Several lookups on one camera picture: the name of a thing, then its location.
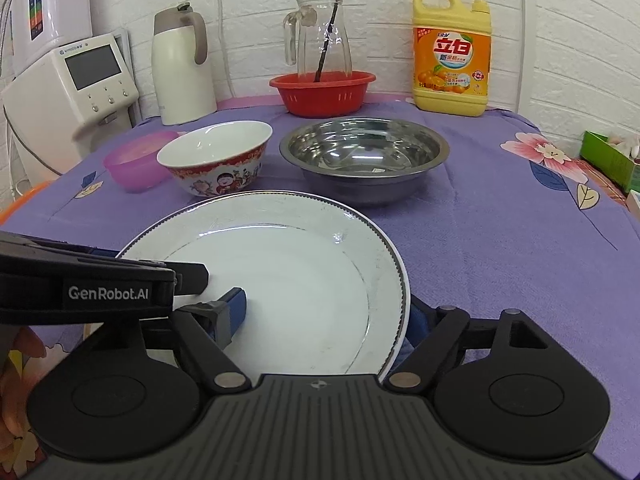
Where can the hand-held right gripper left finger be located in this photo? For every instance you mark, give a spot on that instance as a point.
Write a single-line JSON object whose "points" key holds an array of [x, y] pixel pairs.
{"points": [[235, 310]]}

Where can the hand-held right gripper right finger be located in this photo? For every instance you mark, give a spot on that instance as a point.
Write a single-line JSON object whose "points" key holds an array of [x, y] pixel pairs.
{"points": [[419, 327]]}

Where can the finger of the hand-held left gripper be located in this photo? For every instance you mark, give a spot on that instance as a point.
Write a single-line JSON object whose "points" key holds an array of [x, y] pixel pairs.
{"points": [[192, 277]]}

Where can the white plate with beaded rim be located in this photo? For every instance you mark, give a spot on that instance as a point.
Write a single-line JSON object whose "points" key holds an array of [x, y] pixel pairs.
{"points": [[295, 270]]}

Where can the white ceramic bowl red pattern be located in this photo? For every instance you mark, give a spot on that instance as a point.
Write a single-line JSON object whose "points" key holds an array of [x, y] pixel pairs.
{"points": [[220, 160]]}

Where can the pink plastic bowl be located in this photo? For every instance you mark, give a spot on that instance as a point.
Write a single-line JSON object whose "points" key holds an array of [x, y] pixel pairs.
{"points": [[132, 162]]}

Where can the stainless steel bowl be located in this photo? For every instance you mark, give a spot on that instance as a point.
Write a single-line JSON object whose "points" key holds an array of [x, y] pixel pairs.
{"points": [[365, 155]]}

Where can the orange plastic chair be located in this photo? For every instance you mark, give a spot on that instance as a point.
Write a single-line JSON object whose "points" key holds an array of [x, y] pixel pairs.
{"points": [[20, 200]]}

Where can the purple floral tablecloth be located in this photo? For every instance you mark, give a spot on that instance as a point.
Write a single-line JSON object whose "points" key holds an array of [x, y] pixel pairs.
{"points": [[500, 240]]}

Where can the white water dispenser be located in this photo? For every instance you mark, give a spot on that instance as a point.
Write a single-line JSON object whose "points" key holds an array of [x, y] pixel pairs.
{"points": [[45, 110]]}

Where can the white thermos jug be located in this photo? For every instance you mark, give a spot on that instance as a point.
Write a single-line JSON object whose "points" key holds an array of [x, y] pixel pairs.
{"points": [[182, 80]]}

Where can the red plastic basket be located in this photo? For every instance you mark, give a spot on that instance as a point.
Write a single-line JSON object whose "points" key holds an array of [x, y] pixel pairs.
{"points": [[325, 97]]}

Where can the green box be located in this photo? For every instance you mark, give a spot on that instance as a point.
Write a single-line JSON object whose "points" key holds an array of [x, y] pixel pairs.
{"points": [[607, 160]]}

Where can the yellow detergent bottle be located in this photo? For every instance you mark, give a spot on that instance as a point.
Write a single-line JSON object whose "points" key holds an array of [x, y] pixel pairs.
{"points": [[452, 60]]}

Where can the glass pitcher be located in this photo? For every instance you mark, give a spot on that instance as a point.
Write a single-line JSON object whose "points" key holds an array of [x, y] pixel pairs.
{"points": [[325, 35]]}

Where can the black stirring stick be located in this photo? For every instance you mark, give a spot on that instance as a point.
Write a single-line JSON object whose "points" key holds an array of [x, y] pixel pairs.
{"points": [[331, 25]]}

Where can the white wall water purifier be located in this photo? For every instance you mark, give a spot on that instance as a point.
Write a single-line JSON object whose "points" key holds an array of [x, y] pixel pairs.
{"points": [[55, 5]]}

